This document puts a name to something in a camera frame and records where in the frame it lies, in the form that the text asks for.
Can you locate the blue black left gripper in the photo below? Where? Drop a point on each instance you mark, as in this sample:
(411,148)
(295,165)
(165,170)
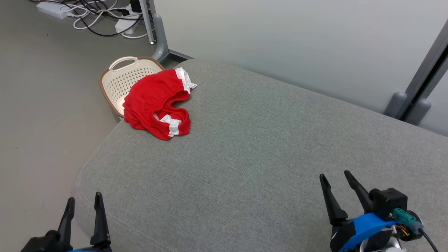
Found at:
(101,249)

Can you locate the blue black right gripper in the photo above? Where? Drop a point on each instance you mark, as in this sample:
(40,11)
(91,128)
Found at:
(364,224)

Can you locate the red shorts with white stripe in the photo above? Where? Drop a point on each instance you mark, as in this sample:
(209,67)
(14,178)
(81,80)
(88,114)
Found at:
(150,94)

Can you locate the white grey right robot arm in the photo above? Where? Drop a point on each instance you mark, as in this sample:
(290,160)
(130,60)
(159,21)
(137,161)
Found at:
(395,245)

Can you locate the grey fabric sofa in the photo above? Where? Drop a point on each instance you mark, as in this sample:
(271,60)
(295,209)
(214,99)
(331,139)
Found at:
(262,157)

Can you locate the cream perforated laundry basket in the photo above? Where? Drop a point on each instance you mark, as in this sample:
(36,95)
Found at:
(119,80)

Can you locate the grey curved partition foot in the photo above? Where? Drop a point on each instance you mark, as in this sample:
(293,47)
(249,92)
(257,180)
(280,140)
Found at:
(160,38)

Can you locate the white power adapter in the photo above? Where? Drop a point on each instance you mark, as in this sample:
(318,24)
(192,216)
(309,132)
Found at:
(124,25)

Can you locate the thin metal leg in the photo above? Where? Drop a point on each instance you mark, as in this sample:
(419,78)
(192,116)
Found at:
(147,21)

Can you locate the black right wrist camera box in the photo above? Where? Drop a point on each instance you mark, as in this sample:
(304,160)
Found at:
(388,203)

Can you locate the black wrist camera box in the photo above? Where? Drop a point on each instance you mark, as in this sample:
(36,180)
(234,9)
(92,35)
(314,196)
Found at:
(42,245)
(388,203)

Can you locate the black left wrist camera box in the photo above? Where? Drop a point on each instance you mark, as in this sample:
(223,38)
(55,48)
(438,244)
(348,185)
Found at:
(42,245)

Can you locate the grey partition post with feet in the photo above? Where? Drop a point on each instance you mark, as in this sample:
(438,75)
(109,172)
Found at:
(420,77)

